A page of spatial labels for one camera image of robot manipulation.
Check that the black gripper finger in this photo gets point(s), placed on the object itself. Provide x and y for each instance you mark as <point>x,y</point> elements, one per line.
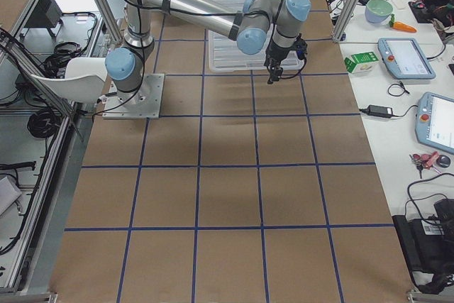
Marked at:
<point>278,73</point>
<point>271,72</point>

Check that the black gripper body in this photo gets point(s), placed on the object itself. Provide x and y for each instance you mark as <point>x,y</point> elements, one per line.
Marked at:
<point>277,53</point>

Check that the clear plastic box lid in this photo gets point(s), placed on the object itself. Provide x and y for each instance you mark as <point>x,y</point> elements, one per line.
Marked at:
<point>255,54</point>

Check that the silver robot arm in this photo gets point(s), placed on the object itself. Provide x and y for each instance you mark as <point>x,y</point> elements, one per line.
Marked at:
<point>127,67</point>

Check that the green white carton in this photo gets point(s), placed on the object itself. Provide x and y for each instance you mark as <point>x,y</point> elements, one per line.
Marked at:
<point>361,62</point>

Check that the black power adapter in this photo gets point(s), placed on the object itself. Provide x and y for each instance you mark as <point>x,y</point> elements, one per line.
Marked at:
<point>379,111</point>

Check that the green bowl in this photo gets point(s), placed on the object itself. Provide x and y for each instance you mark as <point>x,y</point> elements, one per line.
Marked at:
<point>377,11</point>

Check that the blue teach pendant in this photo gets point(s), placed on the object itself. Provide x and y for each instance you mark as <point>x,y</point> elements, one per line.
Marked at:
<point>434,121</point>
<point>404,59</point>

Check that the orange toy carrot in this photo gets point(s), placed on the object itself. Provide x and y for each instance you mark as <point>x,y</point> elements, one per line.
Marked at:
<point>399,26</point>

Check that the key bunch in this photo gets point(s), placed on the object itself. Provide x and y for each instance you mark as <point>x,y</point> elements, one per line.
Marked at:
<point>434,161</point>

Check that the white plastic chair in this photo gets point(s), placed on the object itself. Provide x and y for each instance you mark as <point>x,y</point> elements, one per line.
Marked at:
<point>83,82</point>

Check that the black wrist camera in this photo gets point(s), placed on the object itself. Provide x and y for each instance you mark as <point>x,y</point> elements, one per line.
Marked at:
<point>301,48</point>

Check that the aluminium frame post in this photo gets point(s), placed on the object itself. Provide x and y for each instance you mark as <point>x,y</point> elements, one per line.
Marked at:
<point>349,1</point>

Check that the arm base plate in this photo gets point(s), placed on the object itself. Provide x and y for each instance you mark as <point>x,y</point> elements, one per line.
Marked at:
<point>145,104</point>

